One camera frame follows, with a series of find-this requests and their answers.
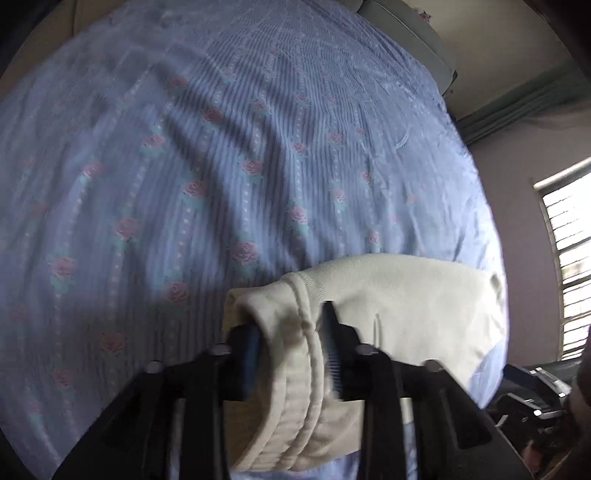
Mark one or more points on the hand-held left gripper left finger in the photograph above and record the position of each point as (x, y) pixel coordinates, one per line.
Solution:
(251, 355)

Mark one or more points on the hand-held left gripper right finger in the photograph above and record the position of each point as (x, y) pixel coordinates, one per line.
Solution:
(330, 341)

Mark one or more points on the cream pants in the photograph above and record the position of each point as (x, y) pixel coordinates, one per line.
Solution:
(415, 300)

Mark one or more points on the dark object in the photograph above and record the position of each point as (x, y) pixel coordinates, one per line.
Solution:
(535, 392)

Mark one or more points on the blue floral bed sheet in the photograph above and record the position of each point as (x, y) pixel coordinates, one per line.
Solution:
(184, 138)

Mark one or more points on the barred window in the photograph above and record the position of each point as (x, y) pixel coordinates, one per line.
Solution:
(572, 230)

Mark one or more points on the green curtain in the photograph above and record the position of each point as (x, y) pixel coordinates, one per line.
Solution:
(508, 108)

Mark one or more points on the grey padded headboard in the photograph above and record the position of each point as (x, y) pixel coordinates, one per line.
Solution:
(415, 41)

